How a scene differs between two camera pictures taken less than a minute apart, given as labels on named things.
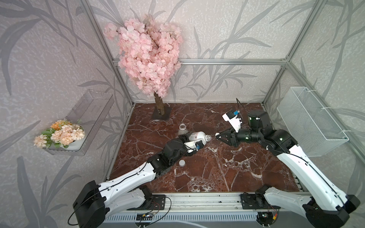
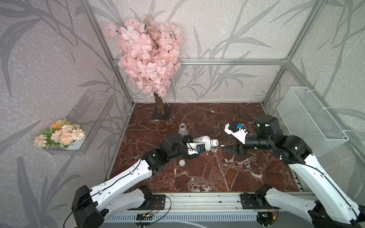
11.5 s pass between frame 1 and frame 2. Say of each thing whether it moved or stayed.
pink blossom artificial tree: stayed
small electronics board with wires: stayed
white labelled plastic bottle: moved
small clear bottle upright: stayed
